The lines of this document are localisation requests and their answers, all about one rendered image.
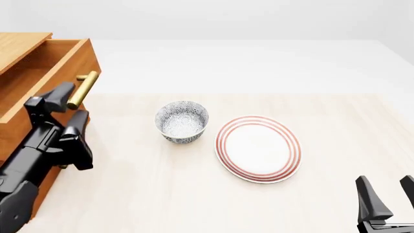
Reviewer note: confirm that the blue patterned bowl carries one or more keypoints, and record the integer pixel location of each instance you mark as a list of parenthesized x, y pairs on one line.
[(181, 123)]

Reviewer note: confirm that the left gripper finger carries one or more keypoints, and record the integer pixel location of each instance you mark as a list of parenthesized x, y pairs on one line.
[(75, 127), (57, 99)]

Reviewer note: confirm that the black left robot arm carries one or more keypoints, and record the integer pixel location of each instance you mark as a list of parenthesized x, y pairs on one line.
[(20, 167)]

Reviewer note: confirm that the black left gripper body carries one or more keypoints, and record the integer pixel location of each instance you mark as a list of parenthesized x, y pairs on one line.
[(40, 132)]

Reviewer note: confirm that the wooden drawer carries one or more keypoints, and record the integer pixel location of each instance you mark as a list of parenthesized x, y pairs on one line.
[(39, 63)]

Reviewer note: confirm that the wooden cabinet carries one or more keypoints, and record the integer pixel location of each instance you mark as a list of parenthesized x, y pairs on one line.
[(20, 46)]

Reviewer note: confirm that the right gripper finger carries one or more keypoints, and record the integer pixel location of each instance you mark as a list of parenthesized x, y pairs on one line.
[(409, 191), (372, 204)]

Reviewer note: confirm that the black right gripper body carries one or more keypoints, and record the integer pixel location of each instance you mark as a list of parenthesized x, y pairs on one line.
[(388, 227)]

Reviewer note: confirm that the white plate with red rings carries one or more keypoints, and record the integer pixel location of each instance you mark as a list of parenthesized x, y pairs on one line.
[(257, 151)]

